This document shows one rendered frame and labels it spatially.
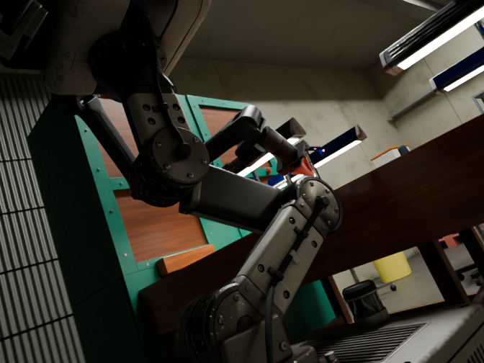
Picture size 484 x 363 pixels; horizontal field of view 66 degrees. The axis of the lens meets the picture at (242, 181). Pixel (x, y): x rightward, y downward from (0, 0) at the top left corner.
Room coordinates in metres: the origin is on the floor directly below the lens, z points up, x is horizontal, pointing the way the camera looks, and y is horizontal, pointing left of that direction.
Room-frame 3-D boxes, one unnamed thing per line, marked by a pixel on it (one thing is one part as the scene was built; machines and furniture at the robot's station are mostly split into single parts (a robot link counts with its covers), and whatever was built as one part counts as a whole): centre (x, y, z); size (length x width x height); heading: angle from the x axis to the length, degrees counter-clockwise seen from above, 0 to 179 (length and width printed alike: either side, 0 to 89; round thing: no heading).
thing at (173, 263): (1.69, 0.36, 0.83); 0.30 x 0.06 x 0.07; 141
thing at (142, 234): (2.17, 0.36, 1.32); 1.36 x 0.55 x 0.95; 141
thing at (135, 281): (2.17, 0.36, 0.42); 1.36 x 0.55 x 0.84; 141
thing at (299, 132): (1.46, -0.02, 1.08); 0.62 x 0.08 x 0.07; 51
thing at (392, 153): (5.74, -2.31, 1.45); 0.51 x 0.43 x 0.28; 131
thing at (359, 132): (1.90, -0.37, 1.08); 0.62 x 0.08 x 0.07; 51
